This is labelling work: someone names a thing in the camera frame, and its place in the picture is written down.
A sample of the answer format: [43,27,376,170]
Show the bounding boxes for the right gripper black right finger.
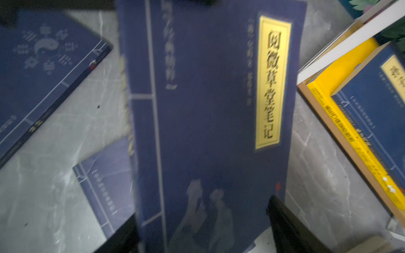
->
[266,195,331,253]

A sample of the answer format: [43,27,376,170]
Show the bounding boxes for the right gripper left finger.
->
[95,214,139,253]

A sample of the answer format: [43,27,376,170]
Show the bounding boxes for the white wooden book shelf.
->
[297,1,405,225]

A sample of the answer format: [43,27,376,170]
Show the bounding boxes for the yellow book on shelf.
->
[308,39,405,210]

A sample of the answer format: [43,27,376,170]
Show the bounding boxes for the navy book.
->
[116,1,307,253]
[73,137,135,238]
[331,42,405,192]
[1,11,112,164]

